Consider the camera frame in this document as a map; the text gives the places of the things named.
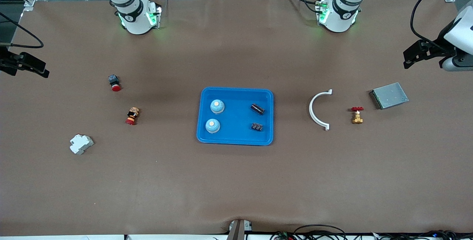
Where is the blue call bell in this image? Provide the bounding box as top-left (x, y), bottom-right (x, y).
top-left (205, 118), bottom-right (221, 134)
top-left (210, 99), bottom-right (226, 114)

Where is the blue plastic tray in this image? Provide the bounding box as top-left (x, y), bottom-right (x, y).
top-left (196, 87), bottom-right (274, 146)

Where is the grey metal box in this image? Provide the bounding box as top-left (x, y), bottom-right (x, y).
top-left (369, 82), bottom-right (409, 110)

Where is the white circuit breaker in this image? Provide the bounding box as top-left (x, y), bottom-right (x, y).
top-left (69, 134), bottom-right (94, 155)

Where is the orange emergency stop button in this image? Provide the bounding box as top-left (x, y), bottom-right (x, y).
top-left (125, 107), bottom-right (141, 126)

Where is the brown table mat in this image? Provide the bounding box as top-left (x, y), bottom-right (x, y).
top-left (0, 0), bottom-right (473, 237)

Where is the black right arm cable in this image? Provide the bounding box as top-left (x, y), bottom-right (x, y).
top-left (0, 11), bottom-right (45, 48)

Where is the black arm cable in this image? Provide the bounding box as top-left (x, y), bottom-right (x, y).
top-left (410, 0), bottom-right (473, 52)
top-left (0, 11), bottom-right (45, 48)

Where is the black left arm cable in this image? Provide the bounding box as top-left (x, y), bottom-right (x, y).
top-left (410, 0), bottom-right (473, 52)

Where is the red push button switch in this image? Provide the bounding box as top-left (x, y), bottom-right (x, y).
top-left (108, 75), bottom-right (122, 92)

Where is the brass valve red handle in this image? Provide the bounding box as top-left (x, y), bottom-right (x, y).
top-left (351, 106), bottom-right (364, 125)

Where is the white half-ring pipe clamp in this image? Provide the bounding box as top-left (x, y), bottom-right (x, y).
top-left (309, 89), bottom-right (333, 131)

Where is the tangled cable bundle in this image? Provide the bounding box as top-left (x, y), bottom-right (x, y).
top-left (370, 230), bottom-right (473, 240)

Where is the black cable loop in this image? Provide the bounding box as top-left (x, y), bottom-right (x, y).
top-left (294, 224), bottom-right (347, 240)

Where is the brown mount post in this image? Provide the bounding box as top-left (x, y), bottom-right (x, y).
top-left (226, 219), bottom-right (253, 240)

